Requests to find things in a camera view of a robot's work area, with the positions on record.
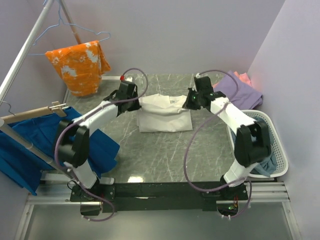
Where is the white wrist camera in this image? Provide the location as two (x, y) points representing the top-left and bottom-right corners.
(120, 75), (134, 83)
(194, 73), (201, 87)

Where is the blue wire hanger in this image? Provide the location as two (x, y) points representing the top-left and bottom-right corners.
(26, 0), (111, 56)

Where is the wooden clip hanger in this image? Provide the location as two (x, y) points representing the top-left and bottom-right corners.
(1, 101), (69, 124)

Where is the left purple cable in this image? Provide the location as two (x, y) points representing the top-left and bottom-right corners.
(53, 67), (149, 223)

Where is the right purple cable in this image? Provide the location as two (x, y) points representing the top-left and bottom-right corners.
(183, 69), (252, 221)

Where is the blue-grey garment in basket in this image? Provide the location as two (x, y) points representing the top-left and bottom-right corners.
(231, 116), (278, 178)

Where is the metal clothes rack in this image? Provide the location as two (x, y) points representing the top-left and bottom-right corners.
(0, 0), (71, 179)

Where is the blue hanging garment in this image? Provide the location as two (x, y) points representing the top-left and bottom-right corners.
(0, 106), (121, 196)

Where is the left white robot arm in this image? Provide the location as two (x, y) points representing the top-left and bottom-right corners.
(54, 79), (141, 201)

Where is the orange white tie-dye garment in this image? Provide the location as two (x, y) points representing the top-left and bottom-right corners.
(44, 40), (111, 97)

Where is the purple cable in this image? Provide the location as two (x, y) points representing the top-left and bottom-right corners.
(183, 69), (252, 221)
(53, 67), (149, 223)

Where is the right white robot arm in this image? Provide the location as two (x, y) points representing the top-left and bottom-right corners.
(182, 74), (272, 200)

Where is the folded pink t-shirt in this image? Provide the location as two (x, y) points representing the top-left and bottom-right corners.
(234, 71), (252, 87)

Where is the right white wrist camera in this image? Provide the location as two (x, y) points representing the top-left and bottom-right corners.
(194, 73), (201, 87)

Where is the white Coca-Cola t-shirt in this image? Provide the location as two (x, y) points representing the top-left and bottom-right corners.
(136, 94), (193, 133)

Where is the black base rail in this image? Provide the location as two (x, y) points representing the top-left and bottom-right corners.
(69, 182), (249, 216)

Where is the folded purple t-shirt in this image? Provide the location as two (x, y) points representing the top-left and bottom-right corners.
(213, 71), (263, 110)

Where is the white laundry basket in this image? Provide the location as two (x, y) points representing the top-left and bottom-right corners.
(219, 106), (289, 183)

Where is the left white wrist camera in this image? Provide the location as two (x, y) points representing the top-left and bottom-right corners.
(120, 75), (134, 83)

